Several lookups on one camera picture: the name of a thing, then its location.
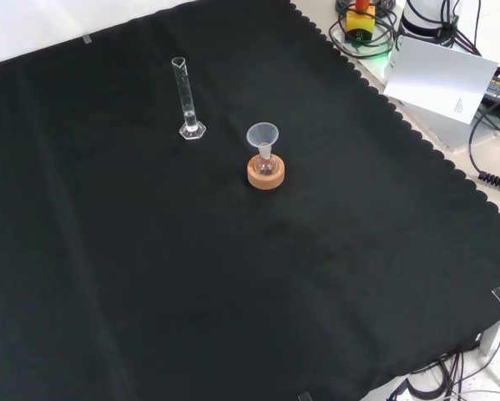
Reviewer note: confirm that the clear glass graduated cylinder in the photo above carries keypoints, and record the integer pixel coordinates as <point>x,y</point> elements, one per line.
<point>182,88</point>

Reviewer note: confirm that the small round-bottom glass flask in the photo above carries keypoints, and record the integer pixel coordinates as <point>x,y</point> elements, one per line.
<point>266,165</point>

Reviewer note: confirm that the clear plastic funnel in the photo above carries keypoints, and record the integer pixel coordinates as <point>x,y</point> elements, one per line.
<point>262,134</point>

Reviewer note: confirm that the black bench cloth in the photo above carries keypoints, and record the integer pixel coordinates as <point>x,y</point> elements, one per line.
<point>149,250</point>

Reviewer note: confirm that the yellow stop button box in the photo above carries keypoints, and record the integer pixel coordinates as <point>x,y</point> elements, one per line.
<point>360,26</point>

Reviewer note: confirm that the white metal base block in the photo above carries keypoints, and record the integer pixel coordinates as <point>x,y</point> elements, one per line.
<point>445,129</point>

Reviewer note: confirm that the white metal bracket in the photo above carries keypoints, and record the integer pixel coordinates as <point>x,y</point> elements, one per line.
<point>498,334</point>

